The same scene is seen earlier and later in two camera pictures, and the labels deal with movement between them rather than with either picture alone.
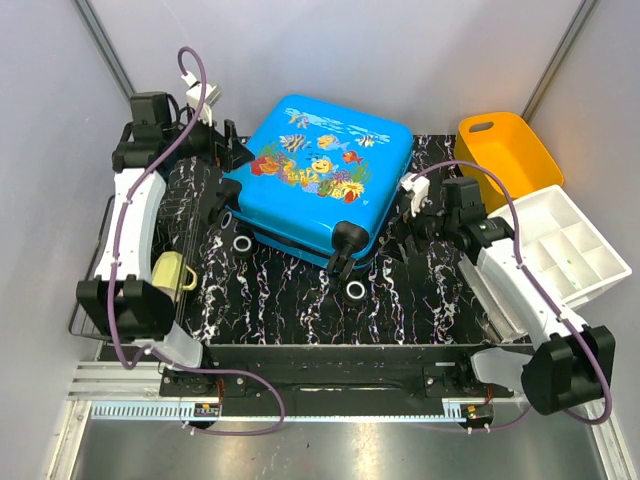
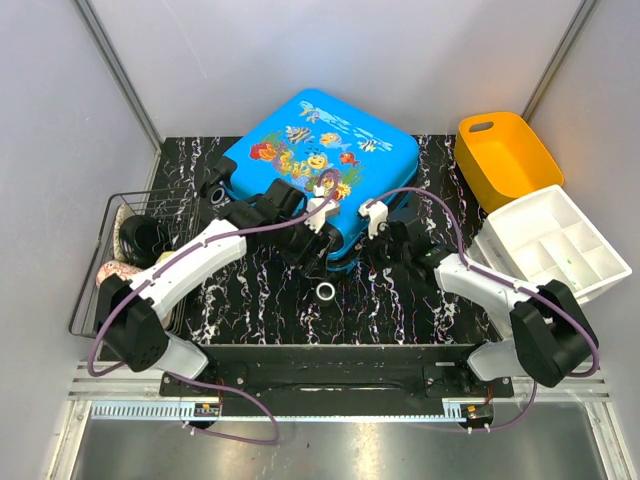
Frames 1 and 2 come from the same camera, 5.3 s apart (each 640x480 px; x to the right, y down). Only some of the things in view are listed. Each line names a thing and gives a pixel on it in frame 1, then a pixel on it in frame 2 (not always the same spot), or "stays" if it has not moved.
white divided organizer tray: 559,242 stays
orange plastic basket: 506,146 stays
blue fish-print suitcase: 306,167 stays
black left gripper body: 200,140 to 296,243
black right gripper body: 432,226 to 387,251
